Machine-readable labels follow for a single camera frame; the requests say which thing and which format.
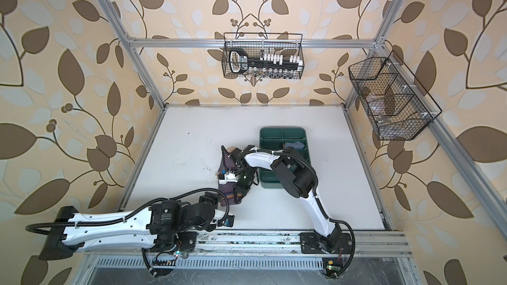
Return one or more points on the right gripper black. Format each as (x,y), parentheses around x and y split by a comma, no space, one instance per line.
(243,190)

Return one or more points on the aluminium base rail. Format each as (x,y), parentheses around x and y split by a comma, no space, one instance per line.
(261,249)

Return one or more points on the black wire basket back wall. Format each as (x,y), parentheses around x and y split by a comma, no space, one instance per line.
(279,43)

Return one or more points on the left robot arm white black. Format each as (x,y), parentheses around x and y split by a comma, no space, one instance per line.
(161,225)

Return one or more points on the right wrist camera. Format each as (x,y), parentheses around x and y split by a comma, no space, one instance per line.
(227,176)

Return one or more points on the black wire basket right wall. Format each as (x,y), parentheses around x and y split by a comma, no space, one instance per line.
(396,102)

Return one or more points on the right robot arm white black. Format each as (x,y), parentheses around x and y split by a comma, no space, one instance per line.
(297,177)

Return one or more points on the black tool in basket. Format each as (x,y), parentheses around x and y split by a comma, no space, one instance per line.
(239,61)

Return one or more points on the black wire basket wall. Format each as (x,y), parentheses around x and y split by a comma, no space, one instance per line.
(396,102)
(279,43)

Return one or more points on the green divided plastic tray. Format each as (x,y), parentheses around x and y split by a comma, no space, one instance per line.
(274,138)

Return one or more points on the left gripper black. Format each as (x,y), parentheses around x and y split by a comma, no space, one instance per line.
(214,198)

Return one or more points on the purple sock beige toe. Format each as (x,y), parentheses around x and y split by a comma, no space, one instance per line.
(227,164)

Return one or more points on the blue grey sock green toe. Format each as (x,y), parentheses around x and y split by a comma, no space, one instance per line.
(295,145)

